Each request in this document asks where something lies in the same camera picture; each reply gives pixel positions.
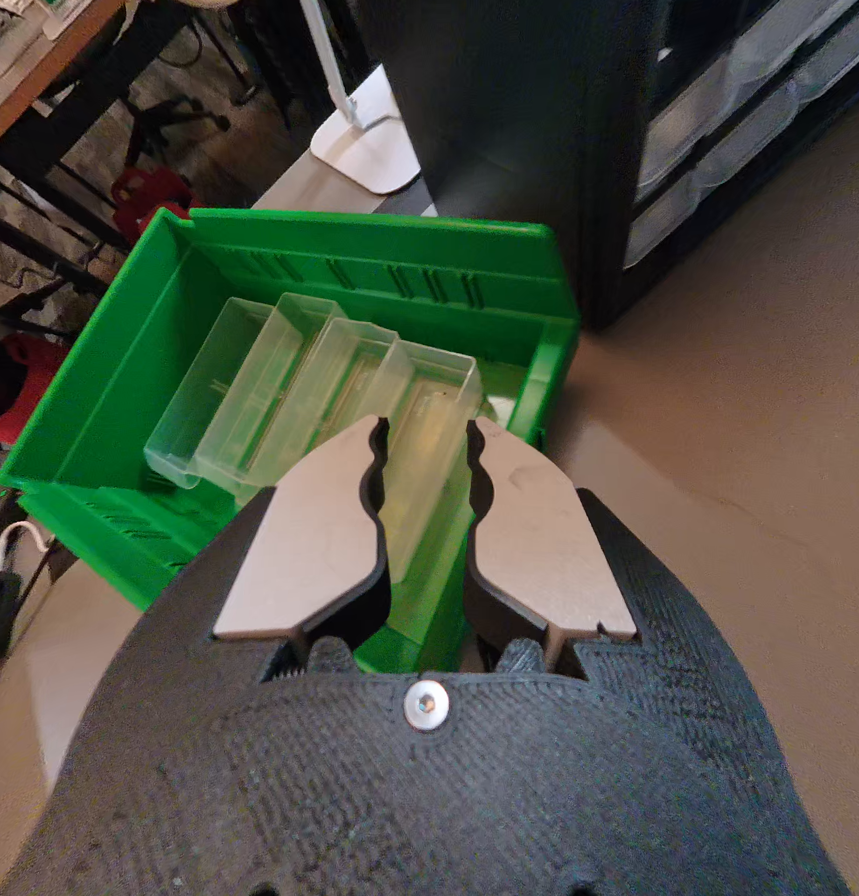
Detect set of clear cabinet drawers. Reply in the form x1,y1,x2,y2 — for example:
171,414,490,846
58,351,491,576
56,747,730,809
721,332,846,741
622,0,859,270

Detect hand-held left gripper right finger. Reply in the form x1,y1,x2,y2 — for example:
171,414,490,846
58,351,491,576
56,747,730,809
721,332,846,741
463,419,639,667

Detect red stool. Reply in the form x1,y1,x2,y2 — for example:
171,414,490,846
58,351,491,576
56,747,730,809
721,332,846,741
0,332,70,449
111,164,194,235

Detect wood-edged side table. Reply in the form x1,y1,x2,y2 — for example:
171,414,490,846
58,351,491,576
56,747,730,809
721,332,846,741
0,0,199,298

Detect instruction sheet on stand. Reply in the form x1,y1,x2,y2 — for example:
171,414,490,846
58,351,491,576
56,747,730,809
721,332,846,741
300,0,422,196

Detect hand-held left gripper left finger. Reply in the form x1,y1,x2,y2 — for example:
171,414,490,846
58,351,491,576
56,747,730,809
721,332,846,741
212,415,393,650

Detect pale desk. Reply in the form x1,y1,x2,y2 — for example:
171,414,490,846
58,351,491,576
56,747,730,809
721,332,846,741
0,91,859,896

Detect black drawer cabinet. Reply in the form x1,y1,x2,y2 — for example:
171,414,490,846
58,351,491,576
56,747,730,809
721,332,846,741
356,0,859,333

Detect green plastic bin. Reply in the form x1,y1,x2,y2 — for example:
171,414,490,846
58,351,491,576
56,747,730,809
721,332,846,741
0,206,580,674

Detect black office chair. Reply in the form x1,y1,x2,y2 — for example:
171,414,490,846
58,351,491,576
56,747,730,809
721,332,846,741
118,98,230,165

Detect white cable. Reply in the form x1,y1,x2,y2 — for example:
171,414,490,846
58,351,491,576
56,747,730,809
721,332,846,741
0,520,57,574

